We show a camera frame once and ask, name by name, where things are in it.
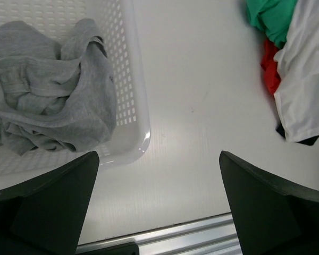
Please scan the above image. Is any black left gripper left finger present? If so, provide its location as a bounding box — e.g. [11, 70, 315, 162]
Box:
[0, 151, 99, 254]

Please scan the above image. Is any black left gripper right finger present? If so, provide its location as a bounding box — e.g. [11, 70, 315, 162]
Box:
[219, 151, 319, 254]

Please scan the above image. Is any white tank top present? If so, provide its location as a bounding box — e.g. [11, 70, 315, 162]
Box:
[274, 1, 319, 142]

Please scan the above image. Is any grey tank top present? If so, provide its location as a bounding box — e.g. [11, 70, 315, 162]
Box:
[0, 19, 117, 156]

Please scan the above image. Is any red tank top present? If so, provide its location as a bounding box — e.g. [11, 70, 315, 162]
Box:
[261, 38, 281, 95]

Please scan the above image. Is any green tank top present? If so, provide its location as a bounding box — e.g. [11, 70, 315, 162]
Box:
[246, 0, 297, 49]

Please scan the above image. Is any black tank top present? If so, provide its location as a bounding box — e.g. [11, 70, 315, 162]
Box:
[275, 124, 319, 146]

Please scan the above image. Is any white plastic laundry basket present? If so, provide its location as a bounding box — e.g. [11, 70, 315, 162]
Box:
[0, 1, 150, 169]

